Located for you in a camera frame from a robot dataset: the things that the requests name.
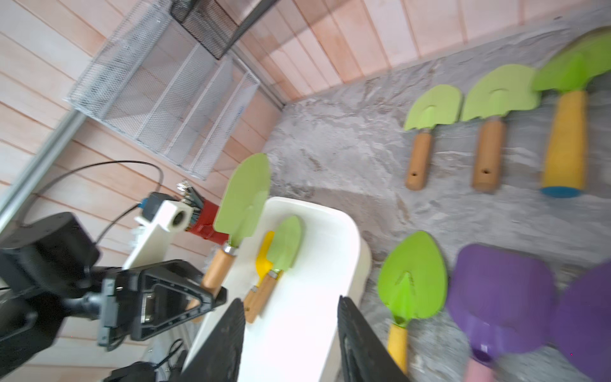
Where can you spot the pink handled purple shovel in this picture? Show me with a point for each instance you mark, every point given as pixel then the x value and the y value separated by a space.
pixel 502 301

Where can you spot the white wire shelf rack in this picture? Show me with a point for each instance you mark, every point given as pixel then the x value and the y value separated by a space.
pixel 155 84

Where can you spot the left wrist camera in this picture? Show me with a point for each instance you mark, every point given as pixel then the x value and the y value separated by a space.
pixel 162 218

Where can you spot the bright green yellow-handled shovel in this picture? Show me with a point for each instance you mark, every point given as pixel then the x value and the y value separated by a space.
pixel 569 72

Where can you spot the small yellow shovel wooden handle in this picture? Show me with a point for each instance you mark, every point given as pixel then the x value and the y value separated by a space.
pixel 263 265

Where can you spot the green shovel wooden handle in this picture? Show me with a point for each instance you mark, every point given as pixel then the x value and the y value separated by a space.
pixel 440 105
pixel 507 88

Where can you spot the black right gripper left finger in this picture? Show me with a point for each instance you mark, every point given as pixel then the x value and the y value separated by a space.
pixel 219 357

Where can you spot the white storage box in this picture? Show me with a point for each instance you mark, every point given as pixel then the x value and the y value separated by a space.
pixel 295 336

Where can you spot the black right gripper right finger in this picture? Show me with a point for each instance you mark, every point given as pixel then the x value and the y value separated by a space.
pixel 363 357

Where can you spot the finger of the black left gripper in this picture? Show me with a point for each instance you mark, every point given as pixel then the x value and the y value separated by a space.
pixel 168 294

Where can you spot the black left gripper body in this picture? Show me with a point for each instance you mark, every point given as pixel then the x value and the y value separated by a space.
pixel 51 270

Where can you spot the red pencil cup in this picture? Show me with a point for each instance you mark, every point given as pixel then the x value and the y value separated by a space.
pixel 203 216

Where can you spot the black mesh basket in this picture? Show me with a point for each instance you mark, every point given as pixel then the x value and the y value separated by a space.
pixel 210 24

